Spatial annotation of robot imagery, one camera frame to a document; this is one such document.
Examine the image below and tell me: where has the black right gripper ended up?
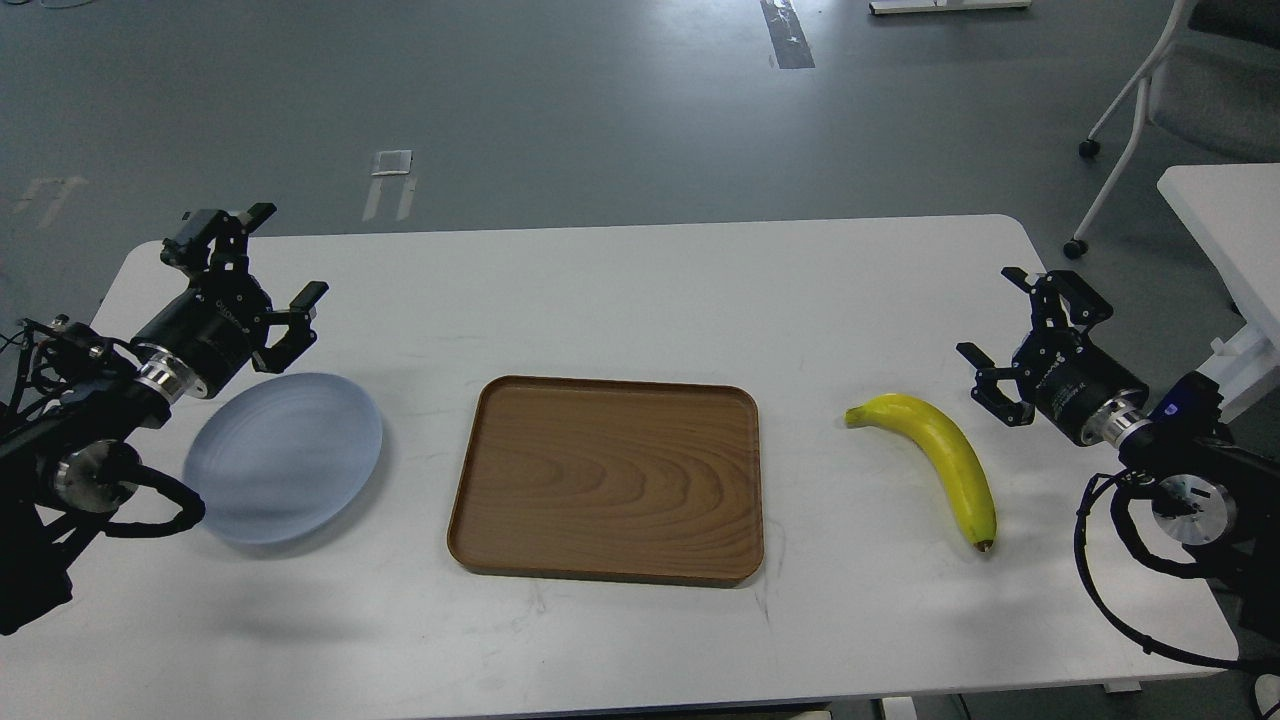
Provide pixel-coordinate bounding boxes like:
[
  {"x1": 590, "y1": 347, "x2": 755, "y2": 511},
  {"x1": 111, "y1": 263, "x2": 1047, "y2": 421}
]
[{"x1": 956, "y1": 266, "x2": 1149, "y2": 447}]

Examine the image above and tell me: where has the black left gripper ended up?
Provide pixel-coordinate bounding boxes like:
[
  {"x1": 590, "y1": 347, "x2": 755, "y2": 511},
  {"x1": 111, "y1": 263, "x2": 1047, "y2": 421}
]
[{"x1": 132, "y1": 202, "x2": 329, "y2": 398}]

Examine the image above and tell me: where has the yellow banana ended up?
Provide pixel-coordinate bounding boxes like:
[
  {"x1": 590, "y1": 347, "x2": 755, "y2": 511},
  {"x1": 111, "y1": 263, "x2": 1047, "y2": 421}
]
[{"x1": 844, "y1": 393, "x2": 998, "y2": 553}]

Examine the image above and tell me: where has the light blue plate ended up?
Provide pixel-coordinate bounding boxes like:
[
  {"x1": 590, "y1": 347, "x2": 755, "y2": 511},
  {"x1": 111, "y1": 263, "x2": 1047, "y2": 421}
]
[{"x1": 180, "y1": 373, "x2": 384, "y2": 544}]

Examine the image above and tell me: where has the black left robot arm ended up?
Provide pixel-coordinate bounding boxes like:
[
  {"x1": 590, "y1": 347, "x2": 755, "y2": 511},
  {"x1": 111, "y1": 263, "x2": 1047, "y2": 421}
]
[{"x1": 1, "y1": 202, "x2": 328, "y2": 635}]

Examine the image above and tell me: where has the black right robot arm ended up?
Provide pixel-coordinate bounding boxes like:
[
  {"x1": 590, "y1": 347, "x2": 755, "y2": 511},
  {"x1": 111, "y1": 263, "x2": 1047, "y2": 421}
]
[{"x1": 957, "y1": 266, "x2": 1277, "y2": 675}]

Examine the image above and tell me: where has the white office chair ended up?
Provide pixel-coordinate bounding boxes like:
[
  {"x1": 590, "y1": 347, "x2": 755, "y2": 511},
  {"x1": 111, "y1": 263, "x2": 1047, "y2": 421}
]
[{"x1": 1062, "y1": 1, "x2": 1279, "y2": 260}]

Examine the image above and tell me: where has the brown wooden tray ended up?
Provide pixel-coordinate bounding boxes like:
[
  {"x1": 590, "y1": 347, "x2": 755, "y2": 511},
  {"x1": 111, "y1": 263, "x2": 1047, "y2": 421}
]
[{"x1": 445, "y1": 375, "x2": 765, "y2": 588}]

